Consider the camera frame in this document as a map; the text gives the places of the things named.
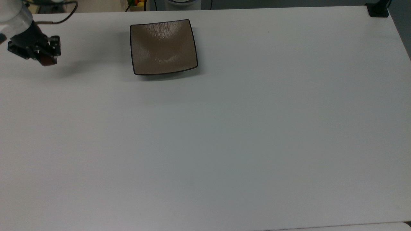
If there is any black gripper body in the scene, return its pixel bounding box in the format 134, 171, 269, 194
7, 22, 49, 60

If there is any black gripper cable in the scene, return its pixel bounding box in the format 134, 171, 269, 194
22, 0, 79, 25

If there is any box with yellow fruit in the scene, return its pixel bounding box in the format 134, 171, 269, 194
126, 0, 147, 12

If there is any small round brown food item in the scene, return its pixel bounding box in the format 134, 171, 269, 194
39, 53, 58, 66

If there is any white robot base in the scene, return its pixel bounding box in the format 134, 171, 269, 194
164, 0, 202, 10

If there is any square brown ceramic plate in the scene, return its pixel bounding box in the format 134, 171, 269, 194
130, 19, 198, 76

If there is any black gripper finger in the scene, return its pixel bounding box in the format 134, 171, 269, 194
31, 48, 45, 63
48, 36, 62, 58

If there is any black table clamp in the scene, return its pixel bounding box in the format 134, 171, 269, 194
365, 0, 391, 18

